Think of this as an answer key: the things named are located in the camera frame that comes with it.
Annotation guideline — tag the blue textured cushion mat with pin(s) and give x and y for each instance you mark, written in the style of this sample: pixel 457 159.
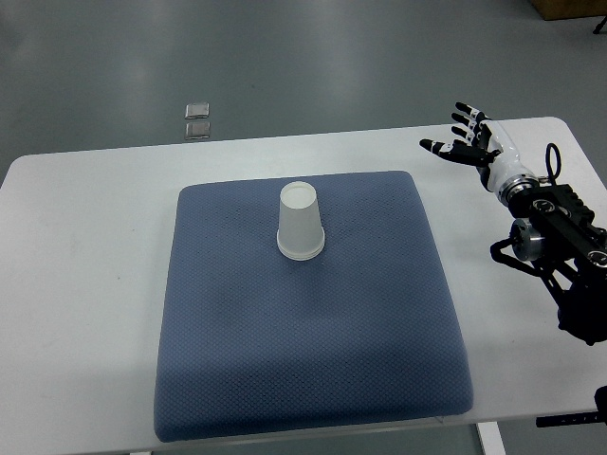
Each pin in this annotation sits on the blue textured cushion mat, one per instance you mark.
pixel 252 342

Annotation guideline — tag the white paper cup on mat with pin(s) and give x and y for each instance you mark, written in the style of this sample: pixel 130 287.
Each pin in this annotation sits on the white paper cup on mat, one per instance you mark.
pixel 300 235

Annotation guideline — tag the brown cardboard box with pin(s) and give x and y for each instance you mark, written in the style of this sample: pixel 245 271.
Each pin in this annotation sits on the brown cardboard box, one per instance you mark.
pixel 569 9

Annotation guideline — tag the black desk control panel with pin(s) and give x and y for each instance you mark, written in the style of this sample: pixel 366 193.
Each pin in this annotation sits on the black desk control panel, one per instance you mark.
pixel 571 419

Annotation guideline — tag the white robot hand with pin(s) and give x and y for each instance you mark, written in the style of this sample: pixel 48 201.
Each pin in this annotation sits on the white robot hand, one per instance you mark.
pixel 495 149

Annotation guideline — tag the metal floor plate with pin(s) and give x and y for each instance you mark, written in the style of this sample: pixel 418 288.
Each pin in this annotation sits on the metal floor plate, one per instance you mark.
pixel 197 110
pixel 197 130

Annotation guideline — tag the black tripod leg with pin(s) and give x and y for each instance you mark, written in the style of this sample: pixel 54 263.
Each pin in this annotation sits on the black tripod leg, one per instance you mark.
pixel 599 27

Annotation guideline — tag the upper metal floor plate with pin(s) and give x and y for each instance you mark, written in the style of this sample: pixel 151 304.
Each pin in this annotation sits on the upper metal floor plate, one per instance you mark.
pixel 197 110

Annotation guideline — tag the white table leg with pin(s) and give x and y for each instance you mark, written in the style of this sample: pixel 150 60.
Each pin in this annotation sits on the white table leg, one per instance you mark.
pixel 490 438

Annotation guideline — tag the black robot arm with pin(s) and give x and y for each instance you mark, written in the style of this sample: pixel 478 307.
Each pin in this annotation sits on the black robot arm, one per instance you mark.
pixel 553 236

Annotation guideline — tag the lower metal floor plate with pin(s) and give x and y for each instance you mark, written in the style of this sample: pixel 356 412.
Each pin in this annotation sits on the lower metal floor plate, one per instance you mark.
pixel 197 130

